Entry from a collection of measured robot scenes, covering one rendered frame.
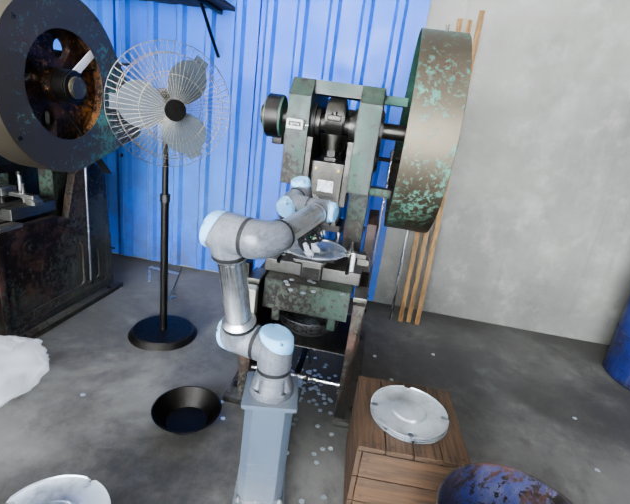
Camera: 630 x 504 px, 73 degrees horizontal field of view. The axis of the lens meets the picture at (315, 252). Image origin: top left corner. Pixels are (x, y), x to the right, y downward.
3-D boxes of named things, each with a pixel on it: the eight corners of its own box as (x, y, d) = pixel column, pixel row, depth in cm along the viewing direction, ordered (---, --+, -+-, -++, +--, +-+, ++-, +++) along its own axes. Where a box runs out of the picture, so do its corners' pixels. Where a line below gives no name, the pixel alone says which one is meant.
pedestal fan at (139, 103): (190, 369, 224) (202, 39, 173) (77, 345, 232) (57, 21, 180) (257, 282, 341) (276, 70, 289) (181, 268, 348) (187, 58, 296)
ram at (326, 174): (334, 228, 189) (344, 162, 180) (302, 223, 191) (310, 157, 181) (338, 219, 206) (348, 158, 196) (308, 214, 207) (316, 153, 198)
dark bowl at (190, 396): (204, 452, 174) (205, 439, 172) (136, 436, 177) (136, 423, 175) (230, 405, 202) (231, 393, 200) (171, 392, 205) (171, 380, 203)
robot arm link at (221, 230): (252, 368, 143) (237, 230, 112) (215, 353, 148) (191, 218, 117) (269, 344, 152) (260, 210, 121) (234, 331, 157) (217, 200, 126)
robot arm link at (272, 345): (281, 380, 137) (285, 344, 132) (245, 366, 141) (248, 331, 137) (297, 362, 147) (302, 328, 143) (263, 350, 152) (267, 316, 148)
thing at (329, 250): (343, 265, 179) (343, 263, 178) (276, 253, 182) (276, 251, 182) (349, 245, 206) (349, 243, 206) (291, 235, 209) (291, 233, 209)
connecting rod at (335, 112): (339, 181, 185) (351, 98, 174) (311, 177, 186) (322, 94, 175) (343, 174, 204) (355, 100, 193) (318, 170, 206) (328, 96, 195)
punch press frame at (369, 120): (338, 388, 200) (391, 86, 156) (251, 369, 205) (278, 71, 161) (351, 314, 274) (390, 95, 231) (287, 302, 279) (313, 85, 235)
